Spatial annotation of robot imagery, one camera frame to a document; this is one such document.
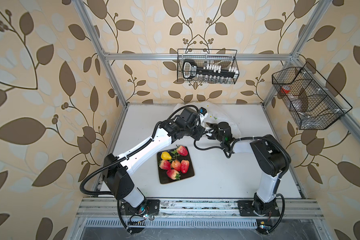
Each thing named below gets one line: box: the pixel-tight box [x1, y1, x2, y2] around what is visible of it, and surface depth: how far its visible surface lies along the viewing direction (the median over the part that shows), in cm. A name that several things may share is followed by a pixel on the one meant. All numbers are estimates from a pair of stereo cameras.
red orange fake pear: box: [171, 160, 181, 172], surface depth 84 cm
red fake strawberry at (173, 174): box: [166, 169, 181, 180], surface depth 83 cm
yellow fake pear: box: [160, 151, 172, 160], surface depth 90 cm
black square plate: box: [157, 148, 195, 185], surface depth 86 cm
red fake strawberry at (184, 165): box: [180, 159, 190, 174], surface depth 86 cm
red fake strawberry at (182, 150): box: [177, 145, 189, 156], surface depth 93 cm
